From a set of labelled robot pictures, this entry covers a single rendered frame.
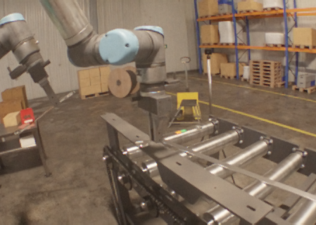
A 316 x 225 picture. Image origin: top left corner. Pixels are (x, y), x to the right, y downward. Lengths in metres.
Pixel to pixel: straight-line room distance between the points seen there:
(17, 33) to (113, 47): 0.36
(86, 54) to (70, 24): 0.10
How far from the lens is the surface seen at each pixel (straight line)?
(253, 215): 0.58
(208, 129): 1.92
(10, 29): 0.76
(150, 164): 1.34
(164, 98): 0.64
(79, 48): 0.61
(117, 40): 0.53
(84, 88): 8.26
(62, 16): 0.58
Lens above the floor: 1.56
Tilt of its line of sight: 16 degrees down
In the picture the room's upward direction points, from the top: 4 degrees counter-clockwise
